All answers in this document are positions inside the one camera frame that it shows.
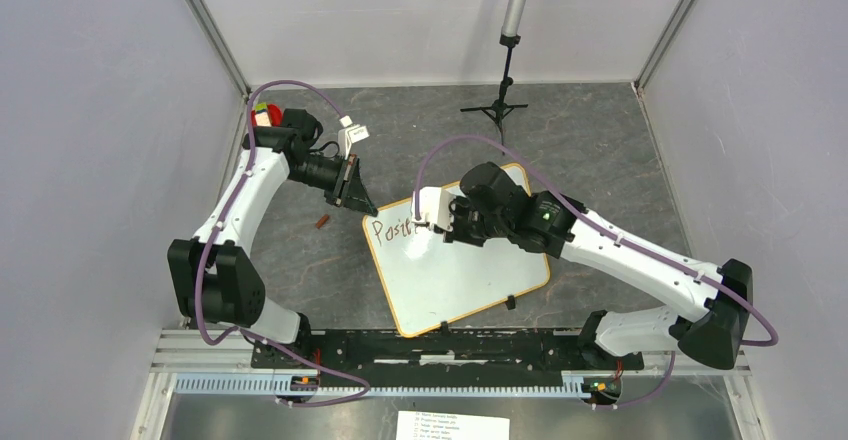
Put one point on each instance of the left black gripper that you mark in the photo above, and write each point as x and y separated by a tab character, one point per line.
350	170

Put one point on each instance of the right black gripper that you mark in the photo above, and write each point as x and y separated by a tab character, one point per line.
456	206

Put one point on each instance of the red marker cap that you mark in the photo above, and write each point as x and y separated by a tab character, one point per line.
322	221

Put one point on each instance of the yellow framed whiteboard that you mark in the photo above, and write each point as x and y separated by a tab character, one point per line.
428	282

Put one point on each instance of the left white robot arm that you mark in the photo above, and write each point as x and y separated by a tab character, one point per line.
214	279

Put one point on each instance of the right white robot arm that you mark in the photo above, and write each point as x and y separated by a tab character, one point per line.
705	307

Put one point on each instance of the black tripod stand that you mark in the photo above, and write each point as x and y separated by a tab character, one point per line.
499	109

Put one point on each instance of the red toy with block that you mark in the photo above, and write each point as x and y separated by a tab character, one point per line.
266	115

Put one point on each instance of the grey metal pole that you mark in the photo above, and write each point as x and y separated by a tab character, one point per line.
509	32

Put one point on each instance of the white paper sheet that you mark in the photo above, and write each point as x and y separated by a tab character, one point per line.
418	425

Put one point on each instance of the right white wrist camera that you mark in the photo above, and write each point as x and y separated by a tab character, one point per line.
431	208

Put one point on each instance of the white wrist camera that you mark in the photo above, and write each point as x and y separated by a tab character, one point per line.
431	208
349	134

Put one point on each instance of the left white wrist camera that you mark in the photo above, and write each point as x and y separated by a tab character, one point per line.
349	134

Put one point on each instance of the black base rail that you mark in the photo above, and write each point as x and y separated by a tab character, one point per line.
488	357

